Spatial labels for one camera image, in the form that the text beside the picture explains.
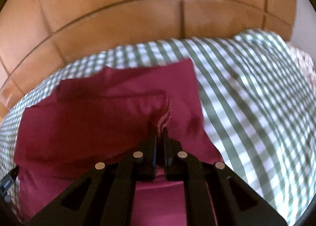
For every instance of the green checkered bed sheet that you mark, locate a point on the green checkered bed sheet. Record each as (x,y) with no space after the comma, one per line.
(246,92)

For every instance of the wooden wardrobe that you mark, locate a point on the wooden wardrobe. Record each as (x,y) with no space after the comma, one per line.
(123,18)

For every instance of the floral bed cover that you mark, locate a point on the floral bed cover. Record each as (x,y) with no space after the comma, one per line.
(305,62)

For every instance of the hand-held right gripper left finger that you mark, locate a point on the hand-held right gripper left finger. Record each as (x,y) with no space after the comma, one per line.
(154,142)

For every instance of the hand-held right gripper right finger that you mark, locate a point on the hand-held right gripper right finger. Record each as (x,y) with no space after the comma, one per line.
(166,147)

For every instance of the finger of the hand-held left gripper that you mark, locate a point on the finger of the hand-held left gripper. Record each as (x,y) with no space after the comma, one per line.
(8,184)

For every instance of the dark red garment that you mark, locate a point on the dark red garment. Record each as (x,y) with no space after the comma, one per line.
(98,117)

